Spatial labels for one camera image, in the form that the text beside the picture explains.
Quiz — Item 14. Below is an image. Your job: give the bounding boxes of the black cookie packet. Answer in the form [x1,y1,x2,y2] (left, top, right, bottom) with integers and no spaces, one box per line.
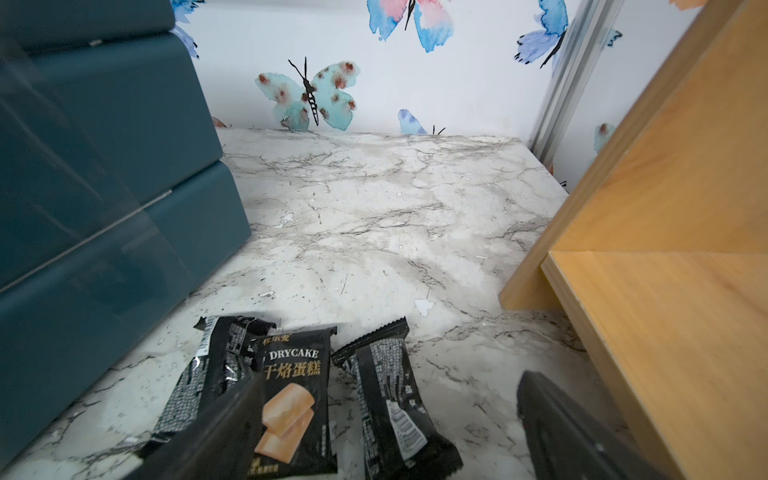
[331,317,463,480]
[247,326,337,479]
[136,315,277,460]

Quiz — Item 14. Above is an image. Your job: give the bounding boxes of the dark teal drawer cabinet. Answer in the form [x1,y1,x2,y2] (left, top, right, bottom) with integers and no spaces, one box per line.
[1,1,250,465]

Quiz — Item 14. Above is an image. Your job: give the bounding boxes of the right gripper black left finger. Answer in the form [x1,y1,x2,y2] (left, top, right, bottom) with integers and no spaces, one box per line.
[127,373,264,479]

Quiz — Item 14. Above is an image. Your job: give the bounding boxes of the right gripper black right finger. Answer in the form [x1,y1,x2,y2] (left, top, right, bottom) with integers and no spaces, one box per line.
[517,370,666,480]

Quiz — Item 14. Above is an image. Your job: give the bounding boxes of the wooden wall shelf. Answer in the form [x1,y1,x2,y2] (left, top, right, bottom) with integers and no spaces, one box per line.
[499,1,767,479]

